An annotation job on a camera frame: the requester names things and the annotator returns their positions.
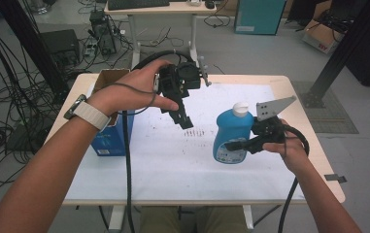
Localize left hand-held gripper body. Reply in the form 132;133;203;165
154;55;213;113

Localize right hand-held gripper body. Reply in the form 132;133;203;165
248;95;298;155

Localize blue bottle with white cap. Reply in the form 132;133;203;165
212;101;255;165

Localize blue cardboard box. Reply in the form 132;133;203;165
89;68;136;157

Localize person's right hand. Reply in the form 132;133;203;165
262;118;308;175

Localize person's left hand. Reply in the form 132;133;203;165
86;58;181;117

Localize wooden desk with white legs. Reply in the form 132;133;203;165
104;0;218;73

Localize white table leg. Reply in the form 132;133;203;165
242;205;255;230
108;205;125;231

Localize grey tape strip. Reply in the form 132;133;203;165
323;173;348;184

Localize black keyboard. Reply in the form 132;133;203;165
107;0;171;11

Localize black computer tower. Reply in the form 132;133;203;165
89;10;118;56

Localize power strip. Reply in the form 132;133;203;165
84;42;98;58

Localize teal cabinet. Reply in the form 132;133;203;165
233;0;287;36

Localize person's khaki pants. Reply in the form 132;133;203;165
139;206;250;233

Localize brown cardboard box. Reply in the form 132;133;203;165
302;0;348;54

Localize black equipment box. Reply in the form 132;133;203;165
40;28;81;67

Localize thin black wrist cord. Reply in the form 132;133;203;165
110;82;158;117

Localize loose thin floor cable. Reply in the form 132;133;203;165
149;26;185;49

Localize left hand-held gripper black cable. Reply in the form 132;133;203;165
121;50;195;233

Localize hand-held gripper black cable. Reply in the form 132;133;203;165
277;124;311;233
121;50;195;233

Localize loose black floor cable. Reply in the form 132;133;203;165
203;11;232;29

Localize right hand-held gripper black cable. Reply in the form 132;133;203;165
277;124;311;233

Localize wristwatch with white strap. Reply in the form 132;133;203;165
63;93;113;132

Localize black metal stand post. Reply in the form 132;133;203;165
302;0;370;109
0;0;71;105

